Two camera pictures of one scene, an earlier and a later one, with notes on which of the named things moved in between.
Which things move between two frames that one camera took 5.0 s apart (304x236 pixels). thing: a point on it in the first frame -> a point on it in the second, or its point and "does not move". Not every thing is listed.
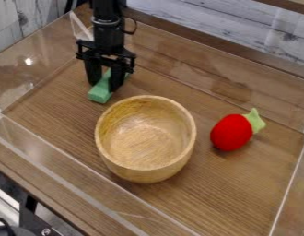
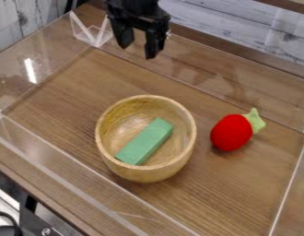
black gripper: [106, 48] -> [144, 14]
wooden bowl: [146, 135] does not move
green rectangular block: [102, 92] -> [146, 142]
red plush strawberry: [234, 129] does not move
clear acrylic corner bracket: [82, 31] does not move
